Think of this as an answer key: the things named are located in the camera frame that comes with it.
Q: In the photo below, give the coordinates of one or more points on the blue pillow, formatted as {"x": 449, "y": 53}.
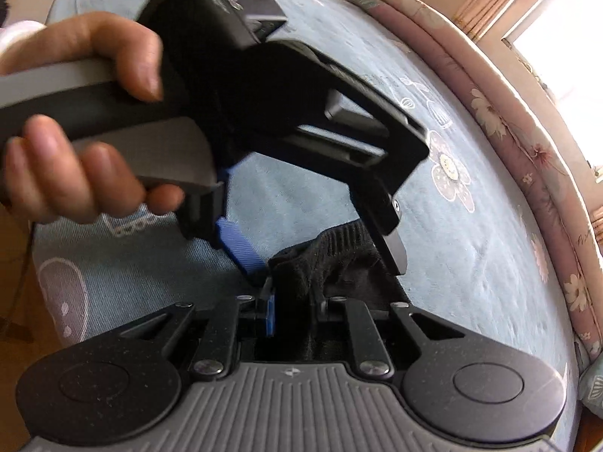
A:
{"x": 592, "y": 386}

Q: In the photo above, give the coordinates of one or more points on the black pants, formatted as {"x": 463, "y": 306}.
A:
{"x": 325, "y": 263}

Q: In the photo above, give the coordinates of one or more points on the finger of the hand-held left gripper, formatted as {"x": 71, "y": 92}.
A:
{"x": 393, "y": 254}
{"x": 240, "y": 249}

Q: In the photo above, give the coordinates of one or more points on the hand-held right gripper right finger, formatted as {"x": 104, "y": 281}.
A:
{"x": 358, "y": 329}

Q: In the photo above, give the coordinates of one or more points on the person's left hand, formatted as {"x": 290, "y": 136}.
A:
{"x": 94, "y": 37}

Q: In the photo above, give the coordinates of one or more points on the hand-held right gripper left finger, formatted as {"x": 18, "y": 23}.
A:
{"x": 269, "y": 315}

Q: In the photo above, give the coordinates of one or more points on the window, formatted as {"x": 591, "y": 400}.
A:
{"x": 565, "y": 56}

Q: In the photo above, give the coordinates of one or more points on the pink floral quilt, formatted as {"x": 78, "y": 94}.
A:
{"x": 513, "y": 117}

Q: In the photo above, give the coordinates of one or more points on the blue floral bed sheet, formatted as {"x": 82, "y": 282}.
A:
{"x": 471, "y": 254}

